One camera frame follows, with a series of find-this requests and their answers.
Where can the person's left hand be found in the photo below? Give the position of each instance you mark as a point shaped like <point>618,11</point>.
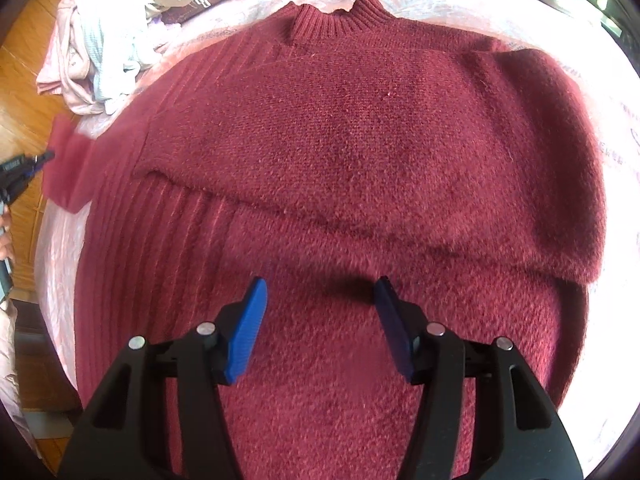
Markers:
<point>4,235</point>

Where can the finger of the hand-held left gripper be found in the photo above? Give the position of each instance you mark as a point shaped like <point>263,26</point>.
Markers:
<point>41,158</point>

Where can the person's pink clothing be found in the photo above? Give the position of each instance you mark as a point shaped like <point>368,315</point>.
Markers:
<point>10,375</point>

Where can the pink floral blanket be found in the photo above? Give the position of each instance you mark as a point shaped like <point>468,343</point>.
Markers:
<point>617,220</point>

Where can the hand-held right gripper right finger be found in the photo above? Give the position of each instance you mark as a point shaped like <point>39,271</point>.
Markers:
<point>395,330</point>

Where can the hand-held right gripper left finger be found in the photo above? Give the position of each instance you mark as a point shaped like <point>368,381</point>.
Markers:
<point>246,330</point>

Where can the white ribbed knitted garment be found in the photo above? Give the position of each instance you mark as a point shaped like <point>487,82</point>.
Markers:
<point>112,45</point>

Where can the maroon knitted sweater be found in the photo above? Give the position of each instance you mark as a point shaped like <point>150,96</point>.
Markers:
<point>350,135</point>

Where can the pale pink garment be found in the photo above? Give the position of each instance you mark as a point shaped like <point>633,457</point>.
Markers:
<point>60,65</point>

